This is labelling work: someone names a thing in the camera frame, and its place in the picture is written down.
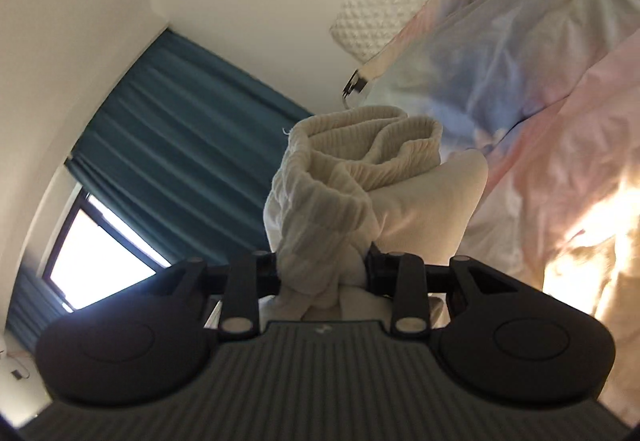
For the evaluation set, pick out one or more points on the black wall device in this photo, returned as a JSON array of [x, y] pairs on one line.
[[18, 373]]

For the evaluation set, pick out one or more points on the pink bed blanket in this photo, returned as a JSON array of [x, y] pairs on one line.
[[550, 181]]

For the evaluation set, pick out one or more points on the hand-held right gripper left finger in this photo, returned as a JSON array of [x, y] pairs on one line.
[[245, 281]]

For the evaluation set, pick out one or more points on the cream sweatshirt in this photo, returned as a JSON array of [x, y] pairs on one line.
[[340, 201]]

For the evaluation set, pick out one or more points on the pastel pillow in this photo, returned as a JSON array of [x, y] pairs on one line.
[[475, 61]]

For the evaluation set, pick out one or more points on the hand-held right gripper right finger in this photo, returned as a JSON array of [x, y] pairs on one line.
[[385, 271]]

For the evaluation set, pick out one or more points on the teal curtain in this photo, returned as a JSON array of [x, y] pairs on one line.
[[190, 136], [30, 316]]

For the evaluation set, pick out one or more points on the window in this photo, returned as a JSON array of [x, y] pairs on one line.
[[100, 261]]

